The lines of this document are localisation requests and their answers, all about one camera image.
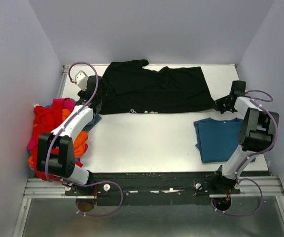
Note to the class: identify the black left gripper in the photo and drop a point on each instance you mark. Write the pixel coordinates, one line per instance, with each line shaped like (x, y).
(82, 93)

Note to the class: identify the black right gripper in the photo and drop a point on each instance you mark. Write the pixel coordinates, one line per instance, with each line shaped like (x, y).
(218, 104)

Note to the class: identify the black t-shirt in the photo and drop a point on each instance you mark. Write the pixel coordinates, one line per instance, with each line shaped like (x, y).
(130, 86)

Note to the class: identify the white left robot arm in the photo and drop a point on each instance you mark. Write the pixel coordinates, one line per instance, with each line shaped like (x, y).
(55, 156)

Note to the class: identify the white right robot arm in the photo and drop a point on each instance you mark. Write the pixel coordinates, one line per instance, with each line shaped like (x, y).
(258, 133)

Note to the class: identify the magenta t-shirt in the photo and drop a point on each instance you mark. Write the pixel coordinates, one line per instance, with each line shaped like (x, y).
(69, 105)

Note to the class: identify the grey-blue t-shirt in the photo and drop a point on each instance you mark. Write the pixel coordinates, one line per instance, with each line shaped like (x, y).
(96, 106)

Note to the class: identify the orange t-shirt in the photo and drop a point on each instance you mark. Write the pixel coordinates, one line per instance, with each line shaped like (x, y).
(46, 119)

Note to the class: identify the red t-shirt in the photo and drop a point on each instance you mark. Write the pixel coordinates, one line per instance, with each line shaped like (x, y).
(43, 118)

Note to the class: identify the folded teal t-shirt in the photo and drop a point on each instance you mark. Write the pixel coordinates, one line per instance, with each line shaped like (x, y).
(217, 139)

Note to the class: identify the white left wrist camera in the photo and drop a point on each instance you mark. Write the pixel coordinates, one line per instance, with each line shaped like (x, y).
(80, 79)

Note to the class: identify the aluminium frame rail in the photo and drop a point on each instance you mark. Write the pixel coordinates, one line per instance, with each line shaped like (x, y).
(271, 186)

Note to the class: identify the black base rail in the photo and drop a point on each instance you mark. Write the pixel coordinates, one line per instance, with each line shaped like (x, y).
(146, 189)

